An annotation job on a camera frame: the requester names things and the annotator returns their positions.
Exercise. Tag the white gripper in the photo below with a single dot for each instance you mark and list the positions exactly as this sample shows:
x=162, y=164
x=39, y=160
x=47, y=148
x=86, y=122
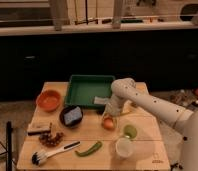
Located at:
x=114, y=108

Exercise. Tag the orange apple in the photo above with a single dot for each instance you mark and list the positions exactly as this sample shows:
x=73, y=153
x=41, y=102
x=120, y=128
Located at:
x=109, y=124

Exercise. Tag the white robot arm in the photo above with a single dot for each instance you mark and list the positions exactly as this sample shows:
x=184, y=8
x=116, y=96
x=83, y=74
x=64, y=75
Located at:
x=181, y=119

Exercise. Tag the white paper cup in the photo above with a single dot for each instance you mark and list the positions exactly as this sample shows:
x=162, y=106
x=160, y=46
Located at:
x=124, y=147

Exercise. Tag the green round fruit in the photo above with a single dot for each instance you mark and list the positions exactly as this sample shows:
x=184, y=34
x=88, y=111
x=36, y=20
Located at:
x=130, y=131

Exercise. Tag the green chili pepper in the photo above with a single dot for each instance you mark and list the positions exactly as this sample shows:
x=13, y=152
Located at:
x=90, y=151

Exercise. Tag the dark bowl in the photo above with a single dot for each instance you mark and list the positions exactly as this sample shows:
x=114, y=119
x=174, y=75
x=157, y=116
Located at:
x=63, y=112

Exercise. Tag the blue grey sponge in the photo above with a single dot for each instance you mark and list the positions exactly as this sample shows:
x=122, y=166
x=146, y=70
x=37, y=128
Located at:
x=72, y=116

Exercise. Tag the green plastic tray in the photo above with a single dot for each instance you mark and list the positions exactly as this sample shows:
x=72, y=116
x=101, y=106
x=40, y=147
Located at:
x=83, y=89

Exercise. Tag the orange bowl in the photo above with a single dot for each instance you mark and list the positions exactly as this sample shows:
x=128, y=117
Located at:
x=48, y=100

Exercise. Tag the white dish brush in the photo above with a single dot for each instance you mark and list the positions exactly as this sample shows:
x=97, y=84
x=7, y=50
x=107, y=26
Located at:
x=40, y=157

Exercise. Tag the wooden block with black handle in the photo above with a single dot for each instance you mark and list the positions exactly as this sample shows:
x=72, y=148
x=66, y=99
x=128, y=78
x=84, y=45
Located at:
x=38, y=128

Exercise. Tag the black chair frame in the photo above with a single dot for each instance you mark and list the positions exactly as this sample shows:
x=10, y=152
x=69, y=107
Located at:
x=7, y=148

